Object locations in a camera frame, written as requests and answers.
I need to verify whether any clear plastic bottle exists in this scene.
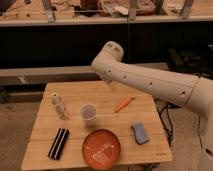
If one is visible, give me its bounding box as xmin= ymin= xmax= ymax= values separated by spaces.
xmin=52 ymin=92 xmax=68 ymax=120

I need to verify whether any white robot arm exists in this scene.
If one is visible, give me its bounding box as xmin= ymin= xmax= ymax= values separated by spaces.
xmin=91 ymin=41 xmax=213 ymax=171

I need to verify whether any orange carrot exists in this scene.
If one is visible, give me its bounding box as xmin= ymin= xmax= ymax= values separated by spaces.
xmin=114 ymin=97 xmax=135 ymax=113

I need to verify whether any wooden table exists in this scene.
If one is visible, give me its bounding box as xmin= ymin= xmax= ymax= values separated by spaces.
xmin=22 ymin=81 xmax=173 ymax=171

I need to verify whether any blue grey sponge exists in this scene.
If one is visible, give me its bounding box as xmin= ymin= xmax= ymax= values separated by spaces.
xmin=131 ymin=123 xmax=149 ymax=145

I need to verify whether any orange bowl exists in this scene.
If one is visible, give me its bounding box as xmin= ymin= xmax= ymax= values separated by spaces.
xmin=82 ymin=129 xmax=121 ymax=170

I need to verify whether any black striped box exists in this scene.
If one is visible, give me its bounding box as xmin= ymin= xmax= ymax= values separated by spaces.
xmin=48 ymin=128 xmax=69 ymax=160

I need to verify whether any wooden shelf with clutter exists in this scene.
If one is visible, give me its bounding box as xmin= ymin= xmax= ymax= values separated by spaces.
xmin=0 ymin=0 xmax=213 ymax=27

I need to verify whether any black cable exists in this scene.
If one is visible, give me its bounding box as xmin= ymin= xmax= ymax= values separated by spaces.
xmin=157 ymin=103 xmax=175 ymax=148

